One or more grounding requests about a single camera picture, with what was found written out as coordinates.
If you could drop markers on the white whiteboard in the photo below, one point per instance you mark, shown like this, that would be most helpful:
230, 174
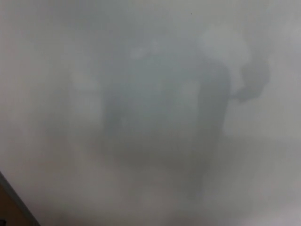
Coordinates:
70, 47

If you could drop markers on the brown wooden panel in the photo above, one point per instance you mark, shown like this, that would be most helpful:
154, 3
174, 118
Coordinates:
8, 209

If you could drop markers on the grey whiteboard frame edge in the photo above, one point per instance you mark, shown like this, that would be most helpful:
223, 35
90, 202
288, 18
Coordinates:
20, 203

